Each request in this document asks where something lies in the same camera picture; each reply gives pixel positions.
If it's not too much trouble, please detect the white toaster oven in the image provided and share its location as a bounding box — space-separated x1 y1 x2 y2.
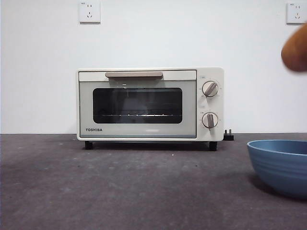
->
76 67 225 151

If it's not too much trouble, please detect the blue ribbed bowl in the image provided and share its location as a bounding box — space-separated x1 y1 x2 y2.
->
247 140 307 199

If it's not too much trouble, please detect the brown potato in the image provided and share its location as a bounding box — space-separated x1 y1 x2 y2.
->
281 27 307 72

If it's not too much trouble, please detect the beige oven knob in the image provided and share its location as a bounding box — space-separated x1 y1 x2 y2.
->
201 112 219 130
202 80 219 98

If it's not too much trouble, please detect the black power plug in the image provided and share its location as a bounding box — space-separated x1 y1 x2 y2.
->
224 129 236 141

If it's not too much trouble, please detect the metal wire oven rack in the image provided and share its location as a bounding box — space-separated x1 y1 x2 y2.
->
99 113 177 118

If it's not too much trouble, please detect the white wall socket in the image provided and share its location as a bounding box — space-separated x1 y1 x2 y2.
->
79 1 101 24
286 2 307 24

